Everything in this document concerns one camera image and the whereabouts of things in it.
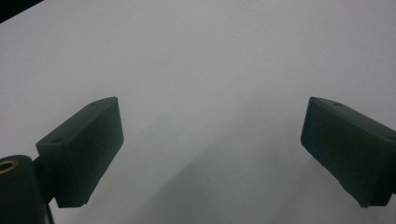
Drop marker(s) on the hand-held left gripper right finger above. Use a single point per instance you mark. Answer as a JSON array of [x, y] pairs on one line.
[[345, 146]]

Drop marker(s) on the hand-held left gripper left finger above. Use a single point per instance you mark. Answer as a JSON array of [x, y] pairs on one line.
[[84, 149]]

